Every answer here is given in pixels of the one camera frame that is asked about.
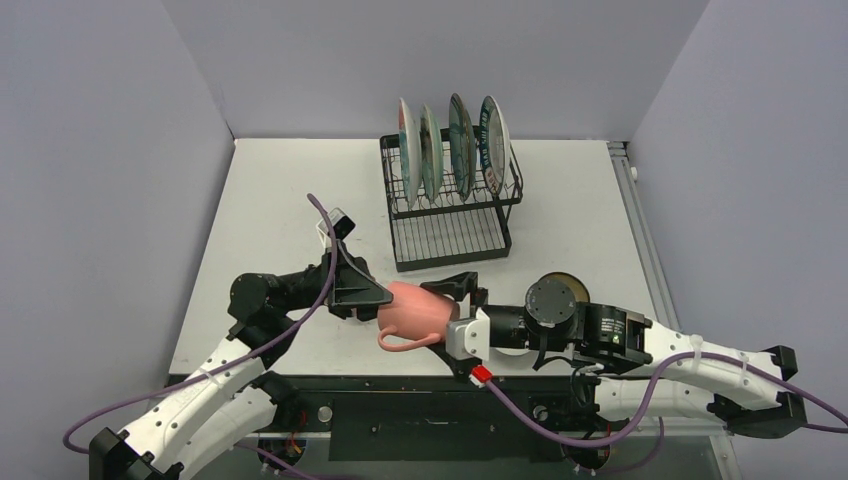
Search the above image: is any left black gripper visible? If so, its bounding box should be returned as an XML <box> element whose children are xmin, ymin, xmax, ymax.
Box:
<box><xmin>280</xmin><ymin>241</ymin><xmax>403</xmax><ymax>321</ymax></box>

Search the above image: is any red and blue plate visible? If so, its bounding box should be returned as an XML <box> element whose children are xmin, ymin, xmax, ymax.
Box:
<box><xmin>398</xmin><ymin>98</ymin><xmax>422</xmax><ymax>204</ymax></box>

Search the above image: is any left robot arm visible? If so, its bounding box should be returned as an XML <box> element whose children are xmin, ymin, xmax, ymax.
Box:
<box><xmin>88</xmin><ymin>248</ymin><xmax>393</xmax><ymax>479</ymax></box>

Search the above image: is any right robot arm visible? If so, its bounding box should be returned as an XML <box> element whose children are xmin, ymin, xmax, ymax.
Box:
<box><xmin>423</xmin><ymin>272</ymin><xmax>807</xmax><ymax>439</ymax></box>

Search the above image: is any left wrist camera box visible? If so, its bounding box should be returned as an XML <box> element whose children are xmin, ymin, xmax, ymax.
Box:
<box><xmin>316</xmin><ymin>208</ymin><xmax>356</xmax><ymax>242</ymax></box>

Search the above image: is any light teal flower plate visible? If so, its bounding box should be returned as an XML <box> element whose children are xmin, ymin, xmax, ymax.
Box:
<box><xmin>420</xmin><ymin>104</ymin><xmax>444</xmax><ymax>202</ymax></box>

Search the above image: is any white bowl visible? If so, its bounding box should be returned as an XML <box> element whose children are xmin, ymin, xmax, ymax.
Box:
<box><xmin>492</xmin><ymin>347</ymin><xmax>531</xmax><ymax>358</ymax></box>

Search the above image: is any blue glazed plate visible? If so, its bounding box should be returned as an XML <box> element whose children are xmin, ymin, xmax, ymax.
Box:
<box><xmin>448</xmin><ymin>93</ymin><xmax>476</xmax><ymax>202</ymax></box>

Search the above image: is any green rimmed white plate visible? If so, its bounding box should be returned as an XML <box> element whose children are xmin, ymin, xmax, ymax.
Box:
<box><xmin>479</xmin><ymin>96</ymin><xmax>511</xmax><ymax>197</ymax></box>

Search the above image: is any aluminium rail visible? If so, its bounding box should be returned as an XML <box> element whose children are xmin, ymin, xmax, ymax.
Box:
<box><xmin>607</xmin><ymin>141</ymin><xmax>680</xmax><ymax>330</ymax></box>

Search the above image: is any black wire dish rack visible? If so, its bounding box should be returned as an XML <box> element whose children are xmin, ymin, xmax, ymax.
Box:
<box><xmin>379</xmin><ymin>134</ymin><xmax>524</xmax><ymax>272</ymax></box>

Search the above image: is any dark bowl beige inside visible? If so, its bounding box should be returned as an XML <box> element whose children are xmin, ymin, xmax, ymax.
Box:
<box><xmin>543</xmin><ymin>272</ymin><xmax>591</xmax><ymax>302</ymax></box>

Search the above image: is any black base panel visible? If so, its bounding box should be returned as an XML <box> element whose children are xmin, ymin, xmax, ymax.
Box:
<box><xmin>165</xmin><ymin>374</ymin><xmax>694</xmax><ymax>465</ymax></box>

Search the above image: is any large pink mug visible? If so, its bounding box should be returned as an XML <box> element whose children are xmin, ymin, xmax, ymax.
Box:
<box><xmin>377</xmin><ymin>282</ymin><xmax>460</xmax><ymax>352</ymax></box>

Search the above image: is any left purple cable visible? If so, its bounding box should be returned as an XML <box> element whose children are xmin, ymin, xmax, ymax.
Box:
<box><xmin>62</xmin><ymin>193</ymin><xmax>339</xmax><ymax>456</ymax></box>

